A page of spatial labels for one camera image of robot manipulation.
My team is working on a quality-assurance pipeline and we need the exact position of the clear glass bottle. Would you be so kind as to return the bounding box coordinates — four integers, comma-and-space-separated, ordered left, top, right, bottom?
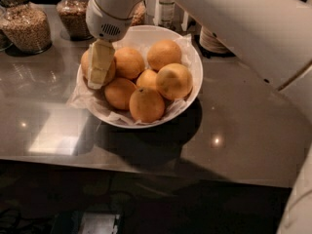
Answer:
158, 0, 175, 28

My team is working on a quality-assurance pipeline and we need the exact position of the orange front left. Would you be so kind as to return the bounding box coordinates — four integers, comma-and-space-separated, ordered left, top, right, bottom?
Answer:
104, 77, 137, 110

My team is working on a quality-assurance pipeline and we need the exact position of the orange back middle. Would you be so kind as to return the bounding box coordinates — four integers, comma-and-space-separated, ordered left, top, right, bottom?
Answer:
114, 47, 145, 80

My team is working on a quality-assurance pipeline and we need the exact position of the tall stack of paper plates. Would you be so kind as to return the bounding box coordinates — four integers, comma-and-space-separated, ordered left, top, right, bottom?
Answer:
199, 27, 230, 55

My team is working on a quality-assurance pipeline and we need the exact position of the large orange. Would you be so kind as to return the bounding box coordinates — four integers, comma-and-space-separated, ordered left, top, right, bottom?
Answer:
81, 51, 116, 86
156, 63, 193, 100

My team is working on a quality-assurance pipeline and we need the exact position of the small orange in centre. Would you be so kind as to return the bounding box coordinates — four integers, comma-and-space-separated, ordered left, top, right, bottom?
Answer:
136, 69, 157, 89

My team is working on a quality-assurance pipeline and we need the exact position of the orange front with stem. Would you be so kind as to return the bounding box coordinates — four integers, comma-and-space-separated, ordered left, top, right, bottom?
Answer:
130, 87, 165, 123

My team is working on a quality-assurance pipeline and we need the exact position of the grey box under table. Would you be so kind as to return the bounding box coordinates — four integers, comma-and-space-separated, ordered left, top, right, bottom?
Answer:
78, 213, 121, 234

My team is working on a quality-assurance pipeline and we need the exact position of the glass jar of cereal middle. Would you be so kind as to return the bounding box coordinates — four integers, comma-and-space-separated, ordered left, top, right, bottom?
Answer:
57, 0, 92, 40

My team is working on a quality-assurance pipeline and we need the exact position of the glass jar of grains left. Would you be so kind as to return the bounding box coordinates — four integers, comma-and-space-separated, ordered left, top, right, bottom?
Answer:
0, 0, 52, 54

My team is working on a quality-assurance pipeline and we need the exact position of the white bowl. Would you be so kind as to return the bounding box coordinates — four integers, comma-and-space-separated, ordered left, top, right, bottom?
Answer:
76, 24, 205, 130

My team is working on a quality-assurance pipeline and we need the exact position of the glass jar at left edge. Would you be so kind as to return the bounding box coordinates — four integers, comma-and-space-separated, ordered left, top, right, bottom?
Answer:
0, 7, 13, 52

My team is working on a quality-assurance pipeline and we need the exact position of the white stand behind bottle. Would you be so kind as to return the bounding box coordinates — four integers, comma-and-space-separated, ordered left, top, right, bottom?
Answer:
144, 0, 196, 31

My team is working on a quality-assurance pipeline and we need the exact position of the white paper bowl liner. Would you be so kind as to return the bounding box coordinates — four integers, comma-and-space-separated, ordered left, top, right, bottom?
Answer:
67, 32, 197, 127

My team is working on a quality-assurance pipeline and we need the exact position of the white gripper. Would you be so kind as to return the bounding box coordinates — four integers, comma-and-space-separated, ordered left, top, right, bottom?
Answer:
86, 0, 143, 90

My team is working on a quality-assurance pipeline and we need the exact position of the glass jar of granola right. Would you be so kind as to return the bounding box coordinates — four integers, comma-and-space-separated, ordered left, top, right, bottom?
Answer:
131, 2, 146, 26

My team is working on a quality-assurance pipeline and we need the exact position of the orange back right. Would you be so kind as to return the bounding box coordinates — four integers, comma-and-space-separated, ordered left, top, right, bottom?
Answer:
147, 40, 182, 71

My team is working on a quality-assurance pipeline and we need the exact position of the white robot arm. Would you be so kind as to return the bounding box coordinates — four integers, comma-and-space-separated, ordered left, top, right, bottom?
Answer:
87, 0, 312, 122

